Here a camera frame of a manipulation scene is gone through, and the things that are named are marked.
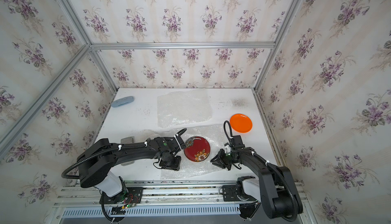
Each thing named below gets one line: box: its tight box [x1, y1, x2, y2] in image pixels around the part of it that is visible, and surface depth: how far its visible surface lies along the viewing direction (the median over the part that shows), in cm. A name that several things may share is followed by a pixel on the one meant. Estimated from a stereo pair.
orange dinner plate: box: [229, 113, 253, 134], surface depth 103 cm
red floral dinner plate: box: [183, 135, 211, 162], surface depth 88 cm
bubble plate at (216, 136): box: [196, 124, 228, 176], surface depth 90 cm
